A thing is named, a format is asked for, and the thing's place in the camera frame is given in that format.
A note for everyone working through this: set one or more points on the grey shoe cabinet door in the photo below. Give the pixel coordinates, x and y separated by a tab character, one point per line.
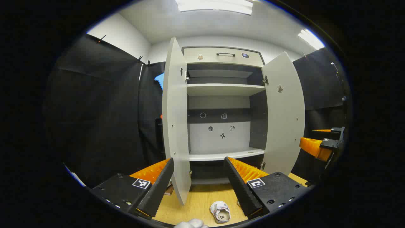
175	126
284	120

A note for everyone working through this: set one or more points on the narrow ceiling light strip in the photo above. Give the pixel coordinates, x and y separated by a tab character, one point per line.
311	39

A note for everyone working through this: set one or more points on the wide ceiling light panel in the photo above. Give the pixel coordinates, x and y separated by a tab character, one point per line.
215	5

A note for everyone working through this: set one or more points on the white canvas shoe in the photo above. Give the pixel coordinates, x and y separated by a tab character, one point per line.
220	211

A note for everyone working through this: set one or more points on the grey cabinet drawer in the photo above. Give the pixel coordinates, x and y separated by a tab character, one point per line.
205	57

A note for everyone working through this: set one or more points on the brown book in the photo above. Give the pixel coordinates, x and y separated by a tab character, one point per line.
169	190

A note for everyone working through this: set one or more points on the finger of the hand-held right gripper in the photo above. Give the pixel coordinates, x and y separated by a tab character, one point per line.
338	129
330	144

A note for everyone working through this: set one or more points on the grey shoe cabinet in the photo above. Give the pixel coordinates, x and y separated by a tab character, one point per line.
221	139

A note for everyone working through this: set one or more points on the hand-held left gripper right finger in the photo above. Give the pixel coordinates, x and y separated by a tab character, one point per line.
240	186

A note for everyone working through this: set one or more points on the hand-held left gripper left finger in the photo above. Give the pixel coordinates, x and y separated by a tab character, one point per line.
158	190

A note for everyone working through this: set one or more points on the thin grey pole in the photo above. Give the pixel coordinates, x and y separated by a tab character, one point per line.
337	74

